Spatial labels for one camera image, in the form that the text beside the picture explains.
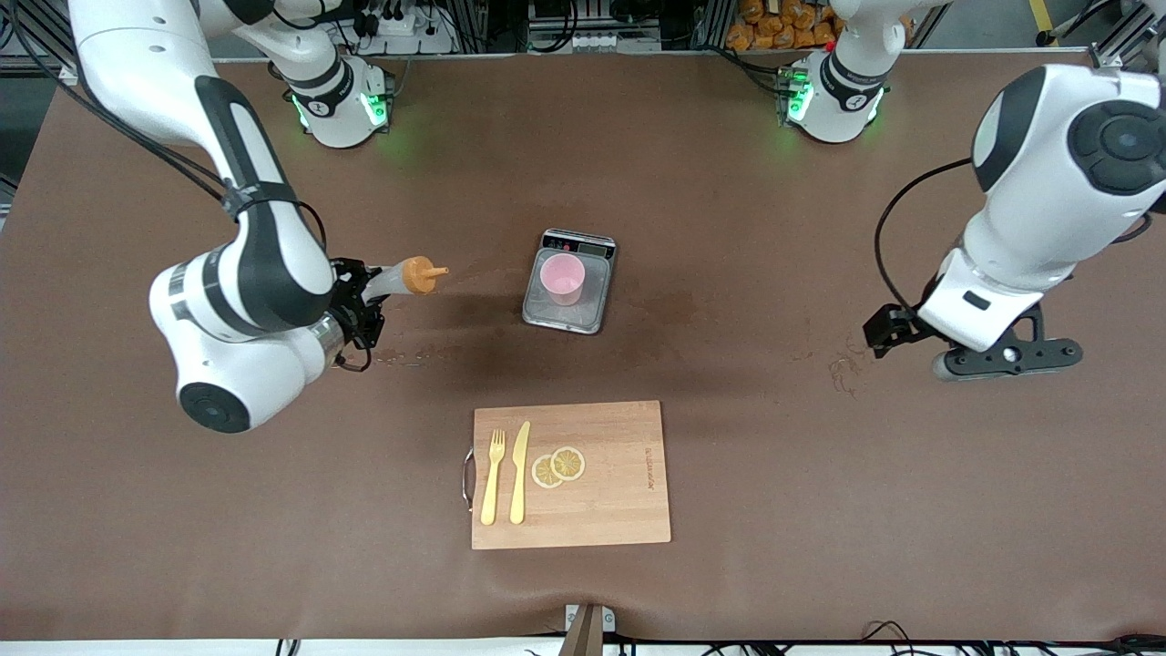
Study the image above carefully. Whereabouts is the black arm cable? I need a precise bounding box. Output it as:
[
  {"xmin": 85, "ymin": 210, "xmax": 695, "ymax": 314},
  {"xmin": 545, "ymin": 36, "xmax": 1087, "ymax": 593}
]
[
  {"xmin": 5, "ymin": 0, "xmax": 329, "ymax": 251},
  {"xmin": 874, "ymin": 158, "xmax": 976, "ymax": 311}
]

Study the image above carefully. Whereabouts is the clear squeeze bottle orange cap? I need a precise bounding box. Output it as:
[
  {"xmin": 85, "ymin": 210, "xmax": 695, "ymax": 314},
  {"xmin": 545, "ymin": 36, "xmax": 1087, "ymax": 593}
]
[{"xmin": 363, "ymin": 256, "xmax": 450, "ymax": 302}]

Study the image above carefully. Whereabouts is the white power strip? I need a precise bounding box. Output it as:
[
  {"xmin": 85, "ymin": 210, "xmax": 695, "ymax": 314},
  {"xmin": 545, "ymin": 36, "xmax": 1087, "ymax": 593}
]
[{"xmin": 363, "ymin": 11, "xmax": 456, "ymax": 56}]

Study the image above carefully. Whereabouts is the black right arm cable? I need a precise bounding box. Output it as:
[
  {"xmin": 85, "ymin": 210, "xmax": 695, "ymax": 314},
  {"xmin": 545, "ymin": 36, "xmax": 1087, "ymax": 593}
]
[{"xmin": 5, "ymin": 0, "xmax": 329, "ymax": 251}]

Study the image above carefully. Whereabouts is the pink plastic cup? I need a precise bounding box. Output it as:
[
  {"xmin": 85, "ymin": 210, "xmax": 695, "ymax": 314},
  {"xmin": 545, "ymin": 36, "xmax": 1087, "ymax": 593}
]
[{"xmin": 539, "ymin": 252, "xmax": 586, "ymax": 307}]

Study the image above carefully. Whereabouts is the black floor cable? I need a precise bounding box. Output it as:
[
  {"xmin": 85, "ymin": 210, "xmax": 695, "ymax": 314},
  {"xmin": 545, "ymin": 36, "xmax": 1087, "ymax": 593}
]
[{"xmin": 861, "ymin": 620, "xmax": 1166, "ymax": 656}]

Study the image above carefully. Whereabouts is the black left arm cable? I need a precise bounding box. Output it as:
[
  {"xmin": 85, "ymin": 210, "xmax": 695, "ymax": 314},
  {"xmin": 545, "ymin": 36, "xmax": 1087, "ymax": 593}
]
[{"xmin": 874, "ymin": 158, "xmax": 976, "ymax": 311}]

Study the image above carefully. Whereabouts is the wooden cutting board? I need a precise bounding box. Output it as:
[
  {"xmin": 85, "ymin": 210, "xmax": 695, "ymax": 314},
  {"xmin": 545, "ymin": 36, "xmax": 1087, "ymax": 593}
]
[{"xmin": 471, "ymin": 400, "xmax": 672, "ymax": 551}]

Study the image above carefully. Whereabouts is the metal table edge bracket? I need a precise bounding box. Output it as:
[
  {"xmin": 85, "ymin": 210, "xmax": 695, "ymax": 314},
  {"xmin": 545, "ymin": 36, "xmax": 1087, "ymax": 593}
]
[{"xmin": 564, "ymin": 603, "xmax": 617, "ymax": 656}]

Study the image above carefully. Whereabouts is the orange snack pile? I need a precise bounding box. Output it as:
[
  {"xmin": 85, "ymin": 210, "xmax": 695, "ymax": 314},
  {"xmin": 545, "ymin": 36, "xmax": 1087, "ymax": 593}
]
[{"xmin": 726, "ymin": 0, "xmax": 844, "ymax": 51}]

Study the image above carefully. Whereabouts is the yellow plastic fork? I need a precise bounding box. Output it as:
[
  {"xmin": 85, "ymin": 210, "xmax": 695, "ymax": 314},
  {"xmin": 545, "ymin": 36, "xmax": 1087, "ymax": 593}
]
[{"xmin": 481, "ymin": 430, "xmax": 506, "ymax": 527}]

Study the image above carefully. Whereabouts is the silver digital kitchen scale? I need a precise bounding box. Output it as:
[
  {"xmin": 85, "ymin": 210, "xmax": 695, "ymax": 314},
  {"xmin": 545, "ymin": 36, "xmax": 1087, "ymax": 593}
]
[{"xmin": 522, "ymin": 228, "xmax": 619, "ymax": 335}]

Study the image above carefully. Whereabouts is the yellow plastic knife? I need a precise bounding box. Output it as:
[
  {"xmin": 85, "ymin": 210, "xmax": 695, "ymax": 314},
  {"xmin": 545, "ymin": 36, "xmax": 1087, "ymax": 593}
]
[{"xmin": 509, "ymin": 421, "xmax": 531, "ymax": 526}]

